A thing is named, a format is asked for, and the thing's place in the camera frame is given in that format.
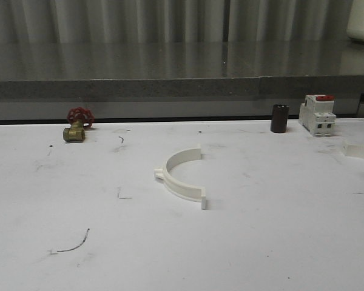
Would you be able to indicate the white half pipe clamp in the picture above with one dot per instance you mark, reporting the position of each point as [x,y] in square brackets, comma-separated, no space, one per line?
[181,187]

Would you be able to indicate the grey stone counter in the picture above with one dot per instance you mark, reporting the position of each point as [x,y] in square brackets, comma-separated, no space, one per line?
[216,80]

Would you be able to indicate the dark brown cylinder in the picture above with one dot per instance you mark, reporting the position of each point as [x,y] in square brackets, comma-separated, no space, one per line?
[280,113]

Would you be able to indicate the brass valve red handwheel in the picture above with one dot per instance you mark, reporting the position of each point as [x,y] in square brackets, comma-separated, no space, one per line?
[80,119]

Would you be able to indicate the white container on counter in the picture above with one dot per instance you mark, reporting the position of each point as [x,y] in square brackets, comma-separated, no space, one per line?
[355,27]

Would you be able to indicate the white circuit breaker red switch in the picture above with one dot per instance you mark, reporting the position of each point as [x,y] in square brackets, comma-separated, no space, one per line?
[316,115]

